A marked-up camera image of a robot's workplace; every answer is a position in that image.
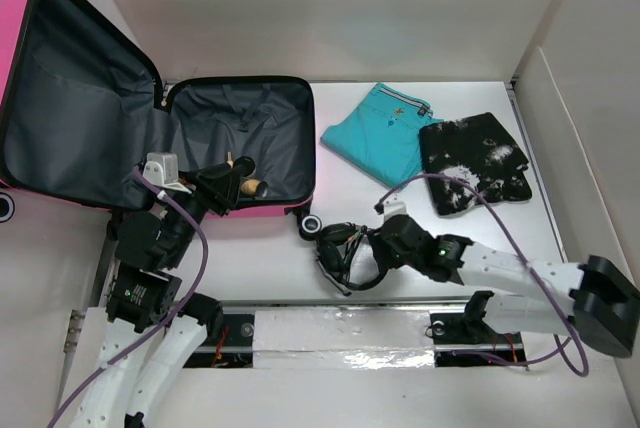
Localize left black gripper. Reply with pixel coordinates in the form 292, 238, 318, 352
165, 160, 245, 265

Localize wooden brush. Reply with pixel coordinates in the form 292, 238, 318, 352
226, 151, 269, 198

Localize black headphones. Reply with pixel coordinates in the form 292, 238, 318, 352
315, 222, 388, 297

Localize turquoise shorts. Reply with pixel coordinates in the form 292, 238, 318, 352
321, 83, 440, 187

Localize black white tie-dye shirt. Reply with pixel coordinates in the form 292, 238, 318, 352
419, 112, 532, 216

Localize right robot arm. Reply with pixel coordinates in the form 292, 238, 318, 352
370, 214, 639, 359

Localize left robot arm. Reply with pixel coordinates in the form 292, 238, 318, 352
71, 152, 261, 427

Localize pink hard-shell suitcase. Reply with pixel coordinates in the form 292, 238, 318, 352
1, 0, 316, 217

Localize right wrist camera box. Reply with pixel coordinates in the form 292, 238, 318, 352
374, 198, 407, 222

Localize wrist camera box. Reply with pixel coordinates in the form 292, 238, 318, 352
374, 198, 407, 222
142, 152, 192, 194

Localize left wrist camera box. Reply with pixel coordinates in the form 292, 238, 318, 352
142, 152, 192, 194

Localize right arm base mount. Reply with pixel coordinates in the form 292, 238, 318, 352
425, 312, 527, 368

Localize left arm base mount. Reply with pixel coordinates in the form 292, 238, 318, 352
185, 313, 255, 369

